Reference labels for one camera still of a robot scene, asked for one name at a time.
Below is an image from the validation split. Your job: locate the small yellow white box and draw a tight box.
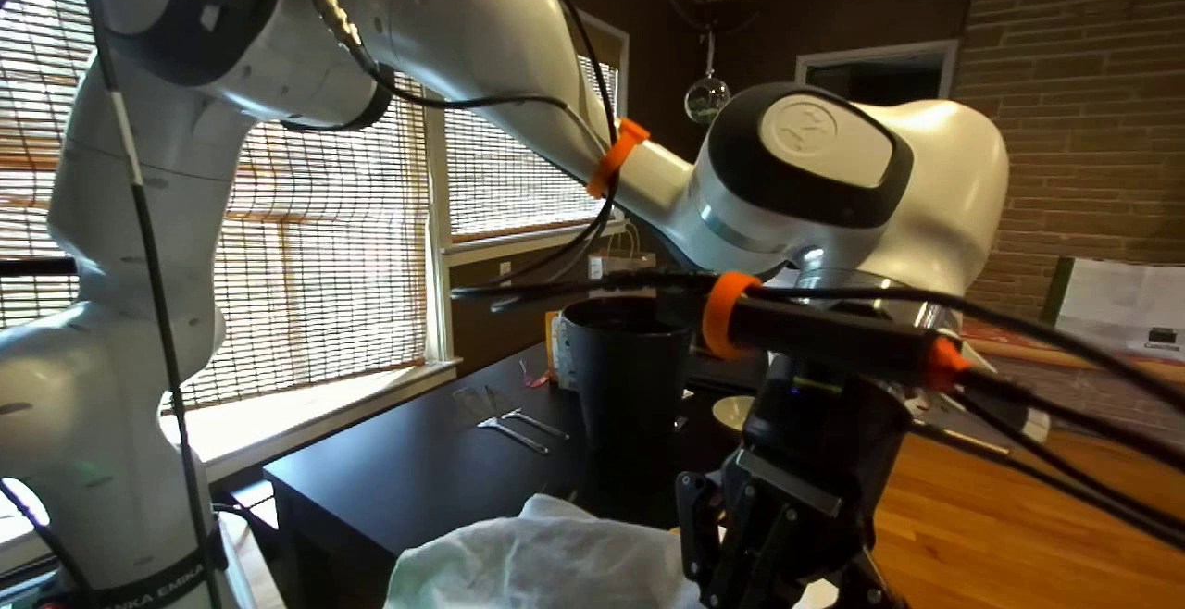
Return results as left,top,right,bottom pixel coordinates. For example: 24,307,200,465
545,310,580,390

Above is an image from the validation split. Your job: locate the hanging glass ball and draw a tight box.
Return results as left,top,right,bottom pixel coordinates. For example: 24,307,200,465
684,31,731,126

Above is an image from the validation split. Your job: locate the black tall pot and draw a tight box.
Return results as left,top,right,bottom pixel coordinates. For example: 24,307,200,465
561,296,696,528

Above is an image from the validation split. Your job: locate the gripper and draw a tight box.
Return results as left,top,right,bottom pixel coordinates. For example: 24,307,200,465
675,357,916,609

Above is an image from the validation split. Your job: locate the white cardboard box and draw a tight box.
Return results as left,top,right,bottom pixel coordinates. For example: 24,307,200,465
1046,256,1185,362

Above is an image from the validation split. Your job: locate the white framed doorway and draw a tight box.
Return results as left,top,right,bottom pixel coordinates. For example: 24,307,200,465
794,39,961,103

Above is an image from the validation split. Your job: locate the white towel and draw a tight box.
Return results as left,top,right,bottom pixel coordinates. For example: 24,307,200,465
383,493,706,609

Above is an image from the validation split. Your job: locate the white plate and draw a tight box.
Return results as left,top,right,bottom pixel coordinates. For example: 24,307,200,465
711,395,756,432

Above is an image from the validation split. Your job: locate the window with bamboo blind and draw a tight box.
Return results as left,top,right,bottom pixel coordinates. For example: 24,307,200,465
0,0,434,409
443,52,623,244

